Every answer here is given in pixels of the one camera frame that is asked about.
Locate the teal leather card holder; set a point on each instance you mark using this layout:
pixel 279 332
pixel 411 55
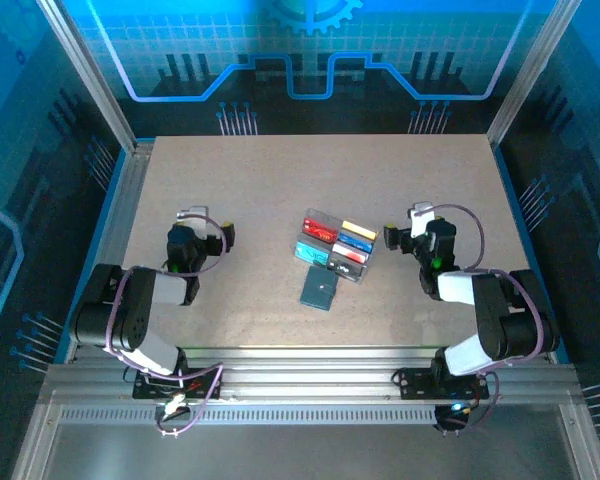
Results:
pixel 317 295

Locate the aluminium frame rail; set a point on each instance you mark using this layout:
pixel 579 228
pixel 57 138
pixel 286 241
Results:
pixel 305 375

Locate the red VIP card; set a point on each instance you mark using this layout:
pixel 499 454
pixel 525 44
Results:
pixel 322 232

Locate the blue table side trim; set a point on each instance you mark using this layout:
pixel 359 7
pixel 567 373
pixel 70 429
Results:
pixel 514 200
pixel 94 250

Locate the aluminium table side rail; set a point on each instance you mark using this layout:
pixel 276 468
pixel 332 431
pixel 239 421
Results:
pixel 125 200

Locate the black card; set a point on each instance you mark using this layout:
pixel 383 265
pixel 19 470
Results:
pixel 345 268

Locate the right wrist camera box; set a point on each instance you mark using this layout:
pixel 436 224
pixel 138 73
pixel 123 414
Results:
pixel 422 209

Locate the white and red card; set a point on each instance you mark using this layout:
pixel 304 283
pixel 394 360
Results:
pixel 350 253

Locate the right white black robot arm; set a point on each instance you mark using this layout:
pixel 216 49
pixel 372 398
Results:
pixel 505 325

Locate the clear plastic card tray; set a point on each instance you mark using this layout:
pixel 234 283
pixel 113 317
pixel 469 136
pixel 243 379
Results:
pixel 325 215

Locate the blue card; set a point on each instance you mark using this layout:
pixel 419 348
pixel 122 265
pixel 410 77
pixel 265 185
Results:
pixel 355 242

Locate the aluminium frame post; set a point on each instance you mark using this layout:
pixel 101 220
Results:
pixel 91 75
pixel 529 75

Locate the grey metal panel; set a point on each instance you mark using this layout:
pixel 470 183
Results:
pixel 305 455

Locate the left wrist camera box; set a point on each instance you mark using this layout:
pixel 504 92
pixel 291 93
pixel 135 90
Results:
pixel 195 212

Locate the aluminium frame leg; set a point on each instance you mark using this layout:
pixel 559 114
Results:
pixel 35 440
pixel 582 440

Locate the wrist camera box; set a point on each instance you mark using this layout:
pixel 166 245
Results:
pixel 195 212
pixel 422 209

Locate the teal card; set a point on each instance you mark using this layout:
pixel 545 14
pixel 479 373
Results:
pixel 310 251

